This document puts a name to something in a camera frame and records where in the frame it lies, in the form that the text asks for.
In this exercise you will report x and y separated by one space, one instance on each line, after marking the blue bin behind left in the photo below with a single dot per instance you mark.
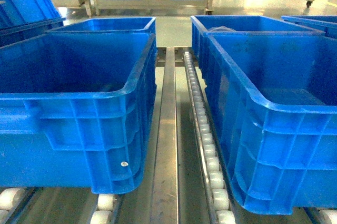
110 25

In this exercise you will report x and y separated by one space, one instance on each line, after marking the white roller track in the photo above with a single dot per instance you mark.
217 195

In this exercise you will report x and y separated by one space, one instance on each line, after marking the large blue bin upper left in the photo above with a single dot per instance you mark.
76 110

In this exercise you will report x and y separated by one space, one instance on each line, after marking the blue bin far right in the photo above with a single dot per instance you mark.
327 24

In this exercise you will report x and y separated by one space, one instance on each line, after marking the large blue bin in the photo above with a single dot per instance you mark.
273 102
76 110

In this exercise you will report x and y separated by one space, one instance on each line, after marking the stainless steel flow rack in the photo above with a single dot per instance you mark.
172 189

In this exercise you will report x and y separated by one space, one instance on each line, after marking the large blue bin upper right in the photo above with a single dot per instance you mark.
273 102

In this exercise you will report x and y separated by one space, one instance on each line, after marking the blue bin behind right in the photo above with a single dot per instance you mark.
205 25

